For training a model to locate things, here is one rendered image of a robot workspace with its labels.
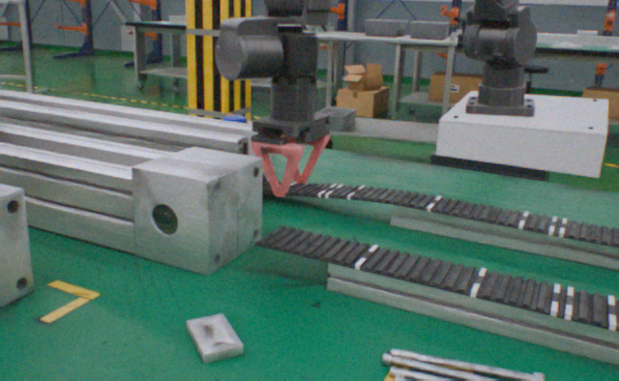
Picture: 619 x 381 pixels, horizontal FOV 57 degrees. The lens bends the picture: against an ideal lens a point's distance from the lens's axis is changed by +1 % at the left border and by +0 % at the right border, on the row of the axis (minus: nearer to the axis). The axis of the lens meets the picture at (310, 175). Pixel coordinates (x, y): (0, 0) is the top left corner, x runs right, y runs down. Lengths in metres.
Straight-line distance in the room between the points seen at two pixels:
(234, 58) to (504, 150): 0.55
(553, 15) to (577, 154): 7.14
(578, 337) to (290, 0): 0.46
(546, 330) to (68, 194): 0.48
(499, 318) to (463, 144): 0.58
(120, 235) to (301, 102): 0.27
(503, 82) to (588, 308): 0.65
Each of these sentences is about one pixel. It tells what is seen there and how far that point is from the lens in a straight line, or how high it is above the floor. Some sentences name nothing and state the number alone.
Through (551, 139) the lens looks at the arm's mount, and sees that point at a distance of 1.03.
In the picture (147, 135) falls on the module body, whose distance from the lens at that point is 0.82.
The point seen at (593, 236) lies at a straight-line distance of 0.66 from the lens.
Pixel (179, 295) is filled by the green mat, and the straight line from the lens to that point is 0.53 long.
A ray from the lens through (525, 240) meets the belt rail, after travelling 0.68.
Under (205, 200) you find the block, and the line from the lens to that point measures 0.53.
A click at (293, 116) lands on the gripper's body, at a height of 0.90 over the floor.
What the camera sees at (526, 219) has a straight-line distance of 0.68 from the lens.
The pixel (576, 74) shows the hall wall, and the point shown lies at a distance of 8.15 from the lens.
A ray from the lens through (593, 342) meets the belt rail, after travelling 0.51.
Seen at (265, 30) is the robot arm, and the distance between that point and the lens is 0.68.
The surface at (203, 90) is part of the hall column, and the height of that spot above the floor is 0.45.
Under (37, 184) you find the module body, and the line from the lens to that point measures 0.69.
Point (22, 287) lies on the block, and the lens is 0.56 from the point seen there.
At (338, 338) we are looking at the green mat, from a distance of 0.47.
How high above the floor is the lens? 1.03
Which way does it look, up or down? 16 degrees down
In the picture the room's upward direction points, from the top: 2 degrees clockwise
